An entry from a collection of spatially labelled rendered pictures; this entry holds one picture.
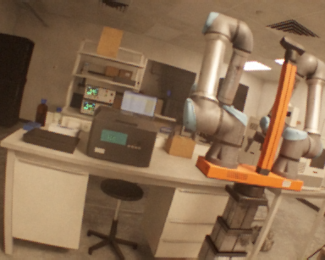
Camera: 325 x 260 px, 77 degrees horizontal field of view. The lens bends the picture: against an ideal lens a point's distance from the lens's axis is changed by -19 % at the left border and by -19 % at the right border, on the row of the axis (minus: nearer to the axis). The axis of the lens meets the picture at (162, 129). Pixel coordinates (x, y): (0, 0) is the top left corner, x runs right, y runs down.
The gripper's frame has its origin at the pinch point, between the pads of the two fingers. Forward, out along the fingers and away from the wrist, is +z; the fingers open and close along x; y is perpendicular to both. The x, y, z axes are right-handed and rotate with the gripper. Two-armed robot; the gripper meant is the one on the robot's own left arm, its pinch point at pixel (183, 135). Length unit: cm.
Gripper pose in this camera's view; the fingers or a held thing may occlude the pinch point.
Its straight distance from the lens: 141.1
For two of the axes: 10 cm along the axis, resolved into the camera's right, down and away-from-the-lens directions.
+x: -9.5, -0.7, -3.0
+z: -2.3, 8.2, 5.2
